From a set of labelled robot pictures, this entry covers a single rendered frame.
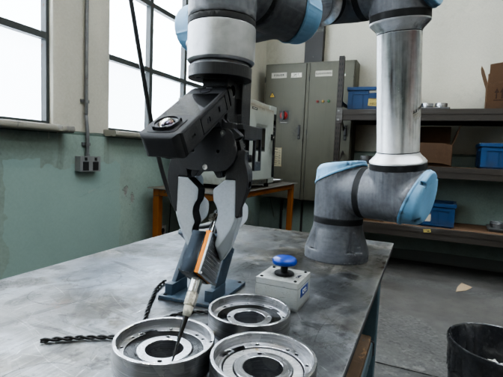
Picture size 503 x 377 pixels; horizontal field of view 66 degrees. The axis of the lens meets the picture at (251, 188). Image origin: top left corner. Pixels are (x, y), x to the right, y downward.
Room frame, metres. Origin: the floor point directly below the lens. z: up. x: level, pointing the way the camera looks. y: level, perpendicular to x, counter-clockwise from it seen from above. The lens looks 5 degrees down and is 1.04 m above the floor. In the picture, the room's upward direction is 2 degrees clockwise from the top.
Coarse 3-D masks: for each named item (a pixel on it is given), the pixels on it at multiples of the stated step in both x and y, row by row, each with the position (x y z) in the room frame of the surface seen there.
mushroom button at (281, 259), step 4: (276, 256) 0.62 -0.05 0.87; (280, 256) 0.62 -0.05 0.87; (284, 256) 0.62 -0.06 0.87; (288, 256) 0.62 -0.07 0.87; (272, 260) 0.62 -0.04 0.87; (276, 260) 0.61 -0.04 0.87; (280, 260) 0.61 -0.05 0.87; (284, 260) 0.60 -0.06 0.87; (288, 260) 0.60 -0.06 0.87; (292, 260) 0.61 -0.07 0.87; (296, 260) 0.62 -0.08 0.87; (276, 264) 0.61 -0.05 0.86; (280, 264) 0.60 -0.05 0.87; (284, 264) 0.60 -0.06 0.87; (288, 264) 0.60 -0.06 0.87; (292, 264) 0.60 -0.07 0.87; (284, 268) 0.62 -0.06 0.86; (284, 272) 0.62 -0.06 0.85
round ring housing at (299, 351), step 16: (240, 336) 0.41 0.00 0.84; (256, 336) 0.42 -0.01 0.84; (272, 336) 0.42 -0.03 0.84; (288, 336) 0.41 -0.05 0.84; (256, 352) 0.39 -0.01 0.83; (288, 352) 0.40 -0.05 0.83; (304, 352) 0.39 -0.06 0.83; (240, 368) 0.36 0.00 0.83; (256, 368) 0.39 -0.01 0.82; (272, 368) 0.38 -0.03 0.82; (288, 368) 0.37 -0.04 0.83; (304, 368) 0.37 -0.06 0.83
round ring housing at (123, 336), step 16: (144, 320) 0.43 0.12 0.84; (160, 320) 0.44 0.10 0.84; (176, 320) 0.44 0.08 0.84; (192, 320) 0.44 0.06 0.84; (128, 336) 0.42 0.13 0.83; (160, 336) 0.42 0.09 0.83; (208, 336) 0.42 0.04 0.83; (112, 352) 0.37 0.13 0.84; (144, 352) 0.38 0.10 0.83; (160, 352) 0.41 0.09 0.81; (176, 352) 0.41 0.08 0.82; (208, 352) 0.38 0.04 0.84; (112, 368) 0.37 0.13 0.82; (128, 368) 0.35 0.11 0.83; (144, 368) 0.34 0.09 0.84; (160, 368) 0.34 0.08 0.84; (176, 368) 0.35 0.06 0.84; (192, 368) 0.36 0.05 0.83; (208, 368) 0.38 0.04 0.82
